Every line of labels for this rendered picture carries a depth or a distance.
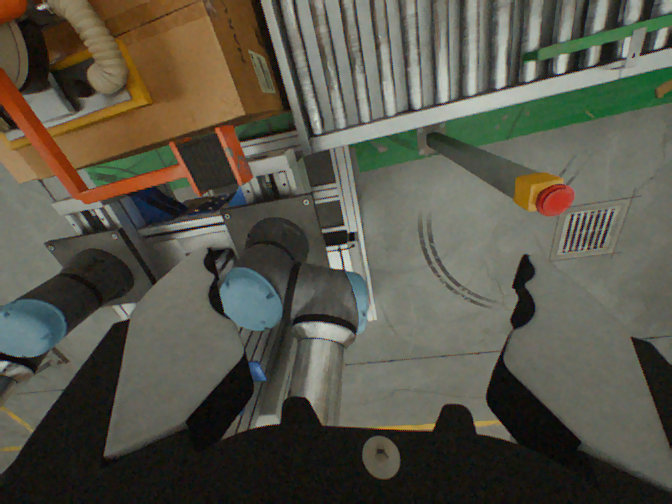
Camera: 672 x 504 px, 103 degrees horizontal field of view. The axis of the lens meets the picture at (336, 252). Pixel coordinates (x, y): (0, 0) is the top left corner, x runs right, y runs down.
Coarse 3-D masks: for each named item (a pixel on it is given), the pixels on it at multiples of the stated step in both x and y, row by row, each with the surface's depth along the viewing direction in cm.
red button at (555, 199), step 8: (560, 184) 56; (544, 192) 57; (552, 192) 56; (560, 192) 56; (568, 192) 56; (536, 200) 58; (544, 200) 57; (552, 200) 57; (560, 200) 57; (568, 200) 57; (536, 208) 59; (544, 208) 58; (552, 208) 58; (560, 208) 57
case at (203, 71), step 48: (96, 0) 52; (144, 0) 51; (192, 0) 51; (240, 0) 72; (48, 48) 56; (144, 48) 55; (192, 48) 55; (240, 48) 65; (192, 96) 59; (240, 96) 59; (96, 144) 65; (144, 144) 65
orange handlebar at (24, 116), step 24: (0, 0) 33; (24, 0) 34; (0, 24) 35; (0, 72) 38; (0, 96) 39; (24, 120) 40; (48, 144) 42; (72, 168) 45; (168, 168) 43; (72, 192) 46; (96, 192) 45; (120, 192) 45
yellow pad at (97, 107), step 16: (64, 64) 47; (80, 64) 46; (128, 64) 46; (64, 80) 45; (80, 80) 47; (128, 80) 47; (80, 96) 47; (96, 96) 48; (112, 96) 48; (128, 96) 48; (144, 96) 49; (0, 112) 51; (80, 112) 50; (96, 112) 50; (112, 112) 50; (16, 128) 52; (48, 128) 52; (64, 128) 52; (16, 144) 54
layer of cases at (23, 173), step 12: (252, 0) 83; (264, 24) 92; (264, 36) 89; (276, 60) 99; (276, 72) 96; (288, 108) 104; (252, 120) 101; (0, 144) 106; (0, 156) 109; (12, 156) 108; (12, 168) 111; (24, 168) 111; (24, 180) 113
